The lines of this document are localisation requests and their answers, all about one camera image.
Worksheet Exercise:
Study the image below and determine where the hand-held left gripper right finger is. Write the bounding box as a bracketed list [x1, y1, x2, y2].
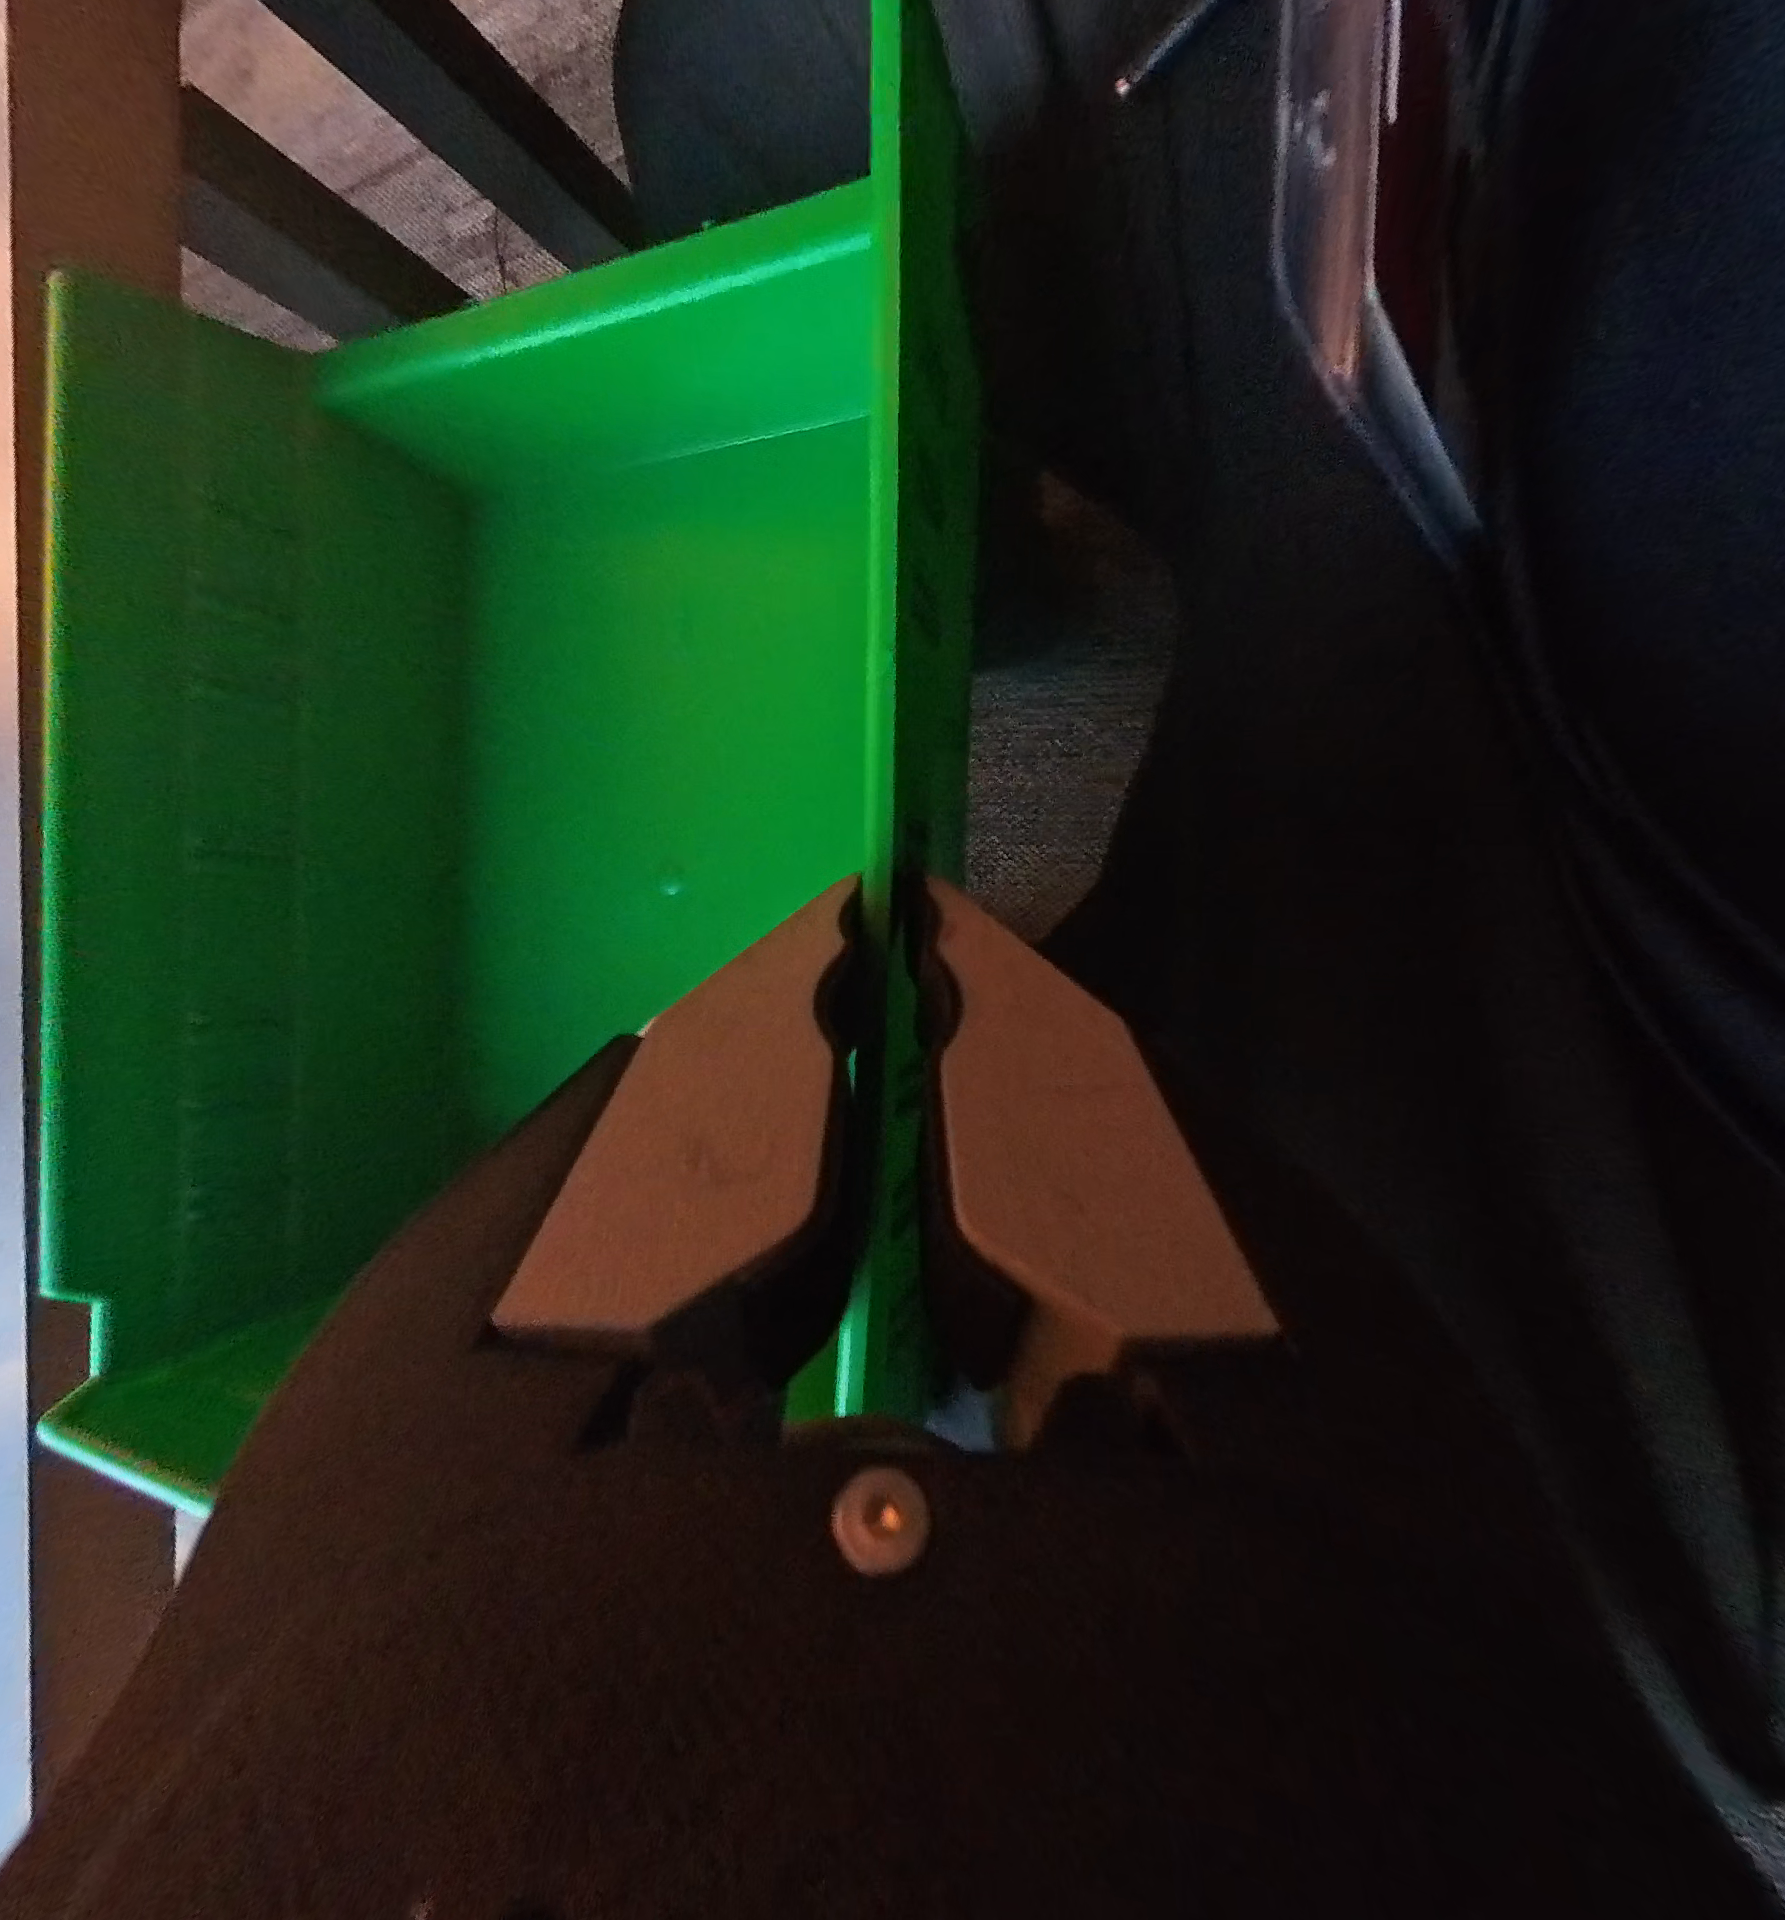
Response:
[905, 873, 1283, 1445]

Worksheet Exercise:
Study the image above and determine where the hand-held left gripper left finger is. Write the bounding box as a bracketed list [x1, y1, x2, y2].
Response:
[487, 873, 867, 1395]

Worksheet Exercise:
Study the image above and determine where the green plastic storage box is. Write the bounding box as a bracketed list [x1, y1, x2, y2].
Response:
[29, 0, 986, 1517]

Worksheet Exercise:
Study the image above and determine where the dark cable with metal tip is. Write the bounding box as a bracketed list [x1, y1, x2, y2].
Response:
[1115, 0, 1227, 102]

